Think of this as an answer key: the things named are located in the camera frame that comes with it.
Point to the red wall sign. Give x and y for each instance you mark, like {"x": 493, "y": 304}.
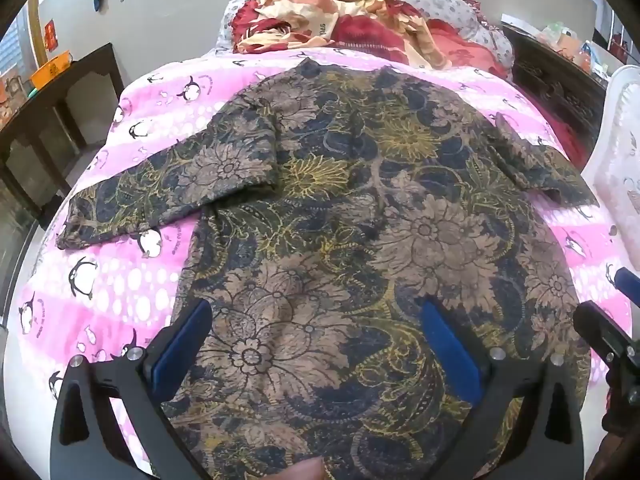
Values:
{"x": 50, "y": 35}

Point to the dark wooden desk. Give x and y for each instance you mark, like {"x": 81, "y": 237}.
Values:
{"x": 50, "y": 125}

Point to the white ornate chair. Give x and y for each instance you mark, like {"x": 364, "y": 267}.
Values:
{"x": 620, "y": 160}

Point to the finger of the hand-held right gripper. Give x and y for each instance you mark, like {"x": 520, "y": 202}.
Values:
{"x": 600, "y": 330}
{"x": 627, "y": 282}

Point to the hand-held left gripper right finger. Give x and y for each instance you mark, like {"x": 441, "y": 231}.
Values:
{"x": 450, "y": 345}

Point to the pink penguin print blanket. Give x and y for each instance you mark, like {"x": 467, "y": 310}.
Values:
{"x": 100, "y": 280}

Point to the grey floral pillow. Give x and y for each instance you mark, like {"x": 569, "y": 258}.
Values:
{"x": 440, "y": 0}

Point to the orange box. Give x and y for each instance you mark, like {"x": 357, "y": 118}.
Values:
{"x": 49, "y": 69}

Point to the dark floral batik shirt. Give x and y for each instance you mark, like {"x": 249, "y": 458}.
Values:
{"x": 350, "y": 210}

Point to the red gold floral blanket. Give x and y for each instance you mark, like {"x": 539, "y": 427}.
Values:
{"x": 360, "y": 15}

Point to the pile of small packets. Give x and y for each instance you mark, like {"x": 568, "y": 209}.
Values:
{"x": 575, "y": 47}

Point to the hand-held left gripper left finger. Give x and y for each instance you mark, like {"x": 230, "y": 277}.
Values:
{"x": 180, "y": 347}

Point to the dark carved wooden headboard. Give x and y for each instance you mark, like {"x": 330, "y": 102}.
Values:
{"x": 555, "y": 95}

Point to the salmon pink pillow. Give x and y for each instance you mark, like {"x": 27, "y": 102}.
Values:
{"x": 465, "y": 52}

